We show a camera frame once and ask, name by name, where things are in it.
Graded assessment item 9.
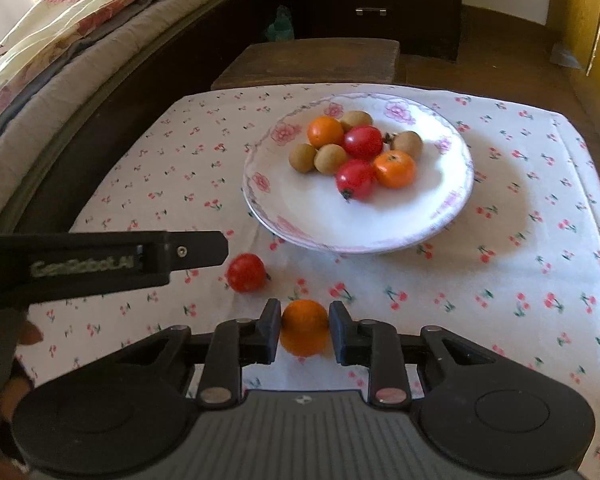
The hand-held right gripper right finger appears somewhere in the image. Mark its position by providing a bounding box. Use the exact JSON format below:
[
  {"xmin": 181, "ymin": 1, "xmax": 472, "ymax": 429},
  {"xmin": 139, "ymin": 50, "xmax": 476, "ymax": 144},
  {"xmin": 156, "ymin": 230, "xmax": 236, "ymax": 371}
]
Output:
[{"xmin": 328, "ymin": 301, "xmax": 501, "ymax": 407}]

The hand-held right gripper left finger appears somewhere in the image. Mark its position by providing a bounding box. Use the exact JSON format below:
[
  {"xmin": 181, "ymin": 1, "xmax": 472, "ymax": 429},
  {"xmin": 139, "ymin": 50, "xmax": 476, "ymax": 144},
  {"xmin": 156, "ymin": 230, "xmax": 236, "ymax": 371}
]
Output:
[{"xmin": 114, "ymin": 299, "xmax": 282, "ymax": 407}]

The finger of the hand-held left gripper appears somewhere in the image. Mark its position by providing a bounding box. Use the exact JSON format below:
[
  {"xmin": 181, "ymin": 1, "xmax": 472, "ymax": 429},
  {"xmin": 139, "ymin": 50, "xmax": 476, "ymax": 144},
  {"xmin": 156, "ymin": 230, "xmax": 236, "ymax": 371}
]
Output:
[{"xmin": 145, "ymin": 230, "xmax": 230, "ymax": 281}]

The small orange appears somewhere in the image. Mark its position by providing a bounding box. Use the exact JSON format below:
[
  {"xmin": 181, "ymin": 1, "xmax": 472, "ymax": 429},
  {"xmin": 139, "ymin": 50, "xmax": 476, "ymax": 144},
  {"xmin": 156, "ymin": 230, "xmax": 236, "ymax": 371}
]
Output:
[
  {"xmin": 280, "ymin": 299, "xmax": 330, "ymax": 358},
  {"xmin": 307, "ymin": 116, "xmax": 345, "ymax": 149},
  {"xmin": 373, "ymin": 150, "xmax": 417, "ymax": 190}
]

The red cherry tomato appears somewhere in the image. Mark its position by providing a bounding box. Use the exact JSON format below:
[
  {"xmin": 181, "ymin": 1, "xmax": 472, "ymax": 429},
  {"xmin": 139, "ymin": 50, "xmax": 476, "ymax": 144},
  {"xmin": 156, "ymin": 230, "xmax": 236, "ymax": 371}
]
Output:
[
  {"xmin": 226, "ymin": 253, "xmax": 272, "ymax": 294},
  {"xmin": 335, "ymin": 159, "xmax": 378, "ymax": 202},
  {"xmin": 343, "ymin": 125, "xmax": 384, "ymax": 162}
]

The white floral plate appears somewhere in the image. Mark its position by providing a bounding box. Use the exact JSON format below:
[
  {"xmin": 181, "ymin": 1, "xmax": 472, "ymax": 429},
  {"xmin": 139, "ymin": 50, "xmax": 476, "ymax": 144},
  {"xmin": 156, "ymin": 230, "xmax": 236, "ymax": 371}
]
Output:
[{"xmin": 241, "ymin": 92, "xmax": 475, "ymax": 255}]

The brown longan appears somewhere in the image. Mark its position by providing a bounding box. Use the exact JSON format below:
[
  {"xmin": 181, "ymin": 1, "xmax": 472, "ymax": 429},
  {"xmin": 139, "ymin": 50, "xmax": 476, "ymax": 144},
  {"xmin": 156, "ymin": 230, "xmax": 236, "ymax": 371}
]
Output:
[
  {"xmin": 314, "ymin": 143, "xmax": 350, "ymax": 176},
  {"xmin": 340, "ymin": 110, "xmax": 374, "ymax": 133},
  {"xmin": 288, "ymin": 143, "xmax": 318, "ymax": 173},
  {"xmin": 384, "ymin": 130, "xmax": 424, "ymax": 159}
]

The person's left hand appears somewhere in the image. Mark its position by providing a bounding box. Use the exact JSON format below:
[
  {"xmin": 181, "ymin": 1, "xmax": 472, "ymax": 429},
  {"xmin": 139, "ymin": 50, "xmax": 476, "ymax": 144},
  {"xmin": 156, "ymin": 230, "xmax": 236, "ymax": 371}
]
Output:
[{"xmin": 15, "ymin": 321, "xmax": 44, "ymax": 347}]

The bed with mattress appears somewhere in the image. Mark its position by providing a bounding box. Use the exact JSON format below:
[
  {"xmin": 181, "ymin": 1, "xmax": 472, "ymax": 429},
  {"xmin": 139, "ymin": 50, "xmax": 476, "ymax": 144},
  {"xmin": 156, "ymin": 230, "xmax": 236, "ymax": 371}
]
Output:
[{"xmin": 0, "ymin": 0, "xmax": 276, "ymax": 231}]

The cherry print tablecloth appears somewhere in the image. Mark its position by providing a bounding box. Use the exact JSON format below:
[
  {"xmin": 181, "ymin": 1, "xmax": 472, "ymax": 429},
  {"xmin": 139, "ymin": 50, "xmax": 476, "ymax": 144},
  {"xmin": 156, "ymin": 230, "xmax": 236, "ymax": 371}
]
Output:
[{"xmin": 15, "ymin": 82, "xmax": 600, "ymax": 480}]

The brown wooden stool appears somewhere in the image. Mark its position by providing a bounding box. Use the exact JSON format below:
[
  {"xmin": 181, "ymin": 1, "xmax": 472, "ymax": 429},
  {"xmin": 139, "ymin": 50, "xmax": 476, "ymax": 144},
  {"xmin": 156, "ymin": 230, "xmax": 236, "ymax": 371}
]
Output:
[{"xmin": 211, "ymin": 38, "xmax": 401, "ymax": 92}]

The green plastic bag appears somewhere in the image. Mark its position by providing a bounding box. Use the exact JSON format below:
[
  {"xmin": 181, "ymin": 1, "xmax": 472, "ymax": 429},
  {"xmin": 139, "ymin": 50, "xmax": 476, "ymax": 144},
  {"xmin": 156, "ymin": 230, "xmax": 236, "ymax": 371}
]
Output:
[{"xmin": 267, "ymin": 5, "xmax": 295, "ymax": 43}]

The floral blanket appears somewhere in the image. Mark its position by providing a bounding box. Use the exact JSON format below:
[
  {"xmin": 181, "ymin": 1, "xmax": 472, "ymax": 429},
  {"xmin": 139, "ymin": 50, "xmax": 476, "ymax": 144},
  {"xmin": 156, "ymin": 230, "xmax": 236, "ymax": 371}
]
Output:
[{"xmin": 0, "ymin": 0, "xmax": 268, "ymax": 136}]

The dark wooden dresser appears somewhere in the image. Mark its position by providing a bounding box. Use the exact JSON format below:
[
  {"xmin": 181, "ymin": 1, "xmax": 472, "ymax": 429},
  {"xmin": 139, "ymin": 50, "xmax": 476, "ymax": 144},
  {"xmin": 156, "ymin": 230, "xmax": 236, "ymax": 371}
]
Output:
[{"xmin": 280, "ymin": 0, "xmax": 463, "ymax": 63}]

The grey plastic scrap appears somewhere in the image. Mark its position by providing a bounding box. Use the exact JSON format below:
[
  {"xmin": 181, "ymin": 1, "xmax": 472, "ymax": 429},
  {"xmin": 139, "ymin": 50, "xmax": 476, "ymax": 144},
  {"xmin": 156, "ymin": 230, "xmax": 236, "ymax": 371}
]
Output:
[{"xmin": 550, "ymin": 40, "xmax": 583, "ymax": 68}]

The dark bed frame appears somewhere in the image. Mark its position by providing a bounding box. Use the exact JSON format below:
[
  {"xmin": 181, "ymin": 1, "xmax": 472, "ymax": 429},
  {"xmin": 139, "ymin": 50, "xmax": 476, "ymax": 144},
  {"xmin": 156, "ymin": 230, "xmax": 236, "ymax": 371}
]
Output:
[{"xmin": 0, "ymin": 0, "xmax": 291, "ymax": 235}]

